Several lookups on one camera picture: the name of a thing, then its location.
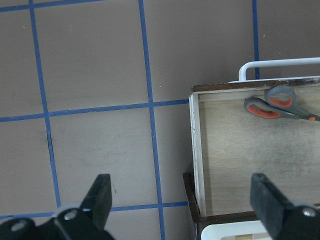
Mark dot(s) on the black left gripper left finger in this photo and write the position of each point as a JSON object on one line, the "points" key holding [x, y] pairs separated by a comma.
{"points": [[97, 203]]}

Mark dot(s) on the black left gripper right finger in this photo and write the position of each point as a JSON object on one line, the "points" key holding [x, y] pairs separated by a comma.
{"points": [[270, 205]]}

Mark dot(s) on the grey orange scissors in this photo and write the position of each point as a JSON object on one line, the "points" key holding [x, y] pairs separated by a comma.
{"points": [[279, 102]]}

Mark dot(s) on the white wooden drawer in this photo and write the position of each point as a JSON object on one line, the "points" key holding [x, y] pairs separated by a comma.
{"points": [[230, 144]]}

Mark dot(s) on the white plastic crate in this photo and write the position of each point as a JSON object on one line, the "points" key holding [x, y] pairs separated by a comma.
{"points": [[246, 230]]}

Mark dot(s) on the dark brown wooden cabinet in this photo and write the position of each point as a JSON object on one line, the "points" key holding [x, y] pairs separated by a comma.
{"points": [[199, 221]]}

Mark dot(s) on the brown paper table cover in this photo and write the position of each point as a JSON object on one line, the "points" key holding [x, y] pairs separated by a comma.
{"points": [[89, 87]]}

